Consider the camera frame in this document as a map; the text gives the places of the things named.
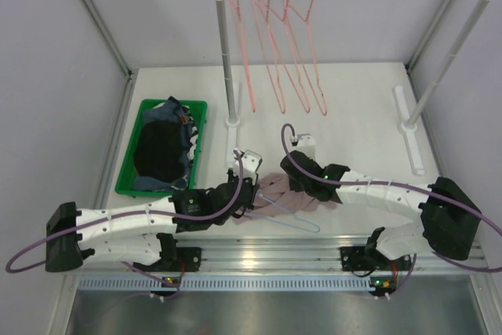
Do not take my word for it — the mauve tank top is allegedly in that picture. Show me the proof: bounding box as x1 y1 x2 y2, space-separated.
233 173 336 224

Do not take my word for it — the blue wire hanger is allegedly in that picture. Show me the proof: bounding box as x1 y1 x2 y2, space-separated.
243 194 321 234

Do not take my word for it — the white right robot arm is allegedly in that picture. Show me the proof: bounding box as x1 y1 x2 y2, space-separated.
280 151 480 270

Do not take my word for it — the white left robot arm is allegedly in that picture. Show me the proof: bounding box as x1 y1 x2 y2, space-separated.
45 176 257 272

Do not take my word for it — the dark clothes pile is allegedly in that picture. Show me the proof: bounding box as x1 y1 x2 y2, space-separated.
132 96 199 193

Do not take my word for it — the green plastic bin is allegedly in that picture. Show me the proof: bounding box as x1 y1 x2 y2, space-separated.
115 98 208 198

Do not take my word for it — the silver white clothes rack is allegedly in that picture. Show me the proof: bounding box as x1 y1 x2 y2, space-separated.
215 0 492 177

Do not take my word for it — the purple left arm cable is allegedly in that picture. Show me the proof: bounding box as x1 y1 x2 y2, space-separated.
5 150 246 304

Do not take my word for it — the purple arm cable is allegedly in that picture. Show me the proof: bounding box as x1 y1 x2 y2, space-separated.
5 150 246 304
280 122 502 299

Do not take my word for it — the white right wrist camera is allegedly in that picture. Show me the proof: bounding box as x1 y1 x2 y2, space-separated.
289 133 316 160

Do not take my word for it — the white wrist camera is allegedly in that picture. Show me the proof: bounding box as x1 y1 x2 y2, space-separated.
289 133 316 160
238 150 263 175

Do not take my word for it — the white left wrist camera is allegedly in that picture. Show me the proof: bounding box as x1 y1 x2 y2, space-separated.
238 150 263 175

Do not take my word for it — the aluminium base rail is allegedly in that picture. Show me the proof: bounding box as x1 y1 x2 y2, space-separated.
80 234 463 275

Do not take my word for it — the grey slotted cable duct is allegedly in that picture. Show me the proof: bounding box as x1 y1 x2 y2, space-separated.
78 275 393 292

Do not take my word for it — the pink wire hanger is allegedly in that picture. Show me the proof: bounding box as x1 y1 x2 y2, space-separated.
288 0 328 116
282 0 319 113
228 0 256 113
251 0 286 114

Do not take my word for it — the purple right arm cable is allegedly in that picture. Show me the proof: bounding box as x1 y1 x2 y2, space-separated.
280 122 502 299

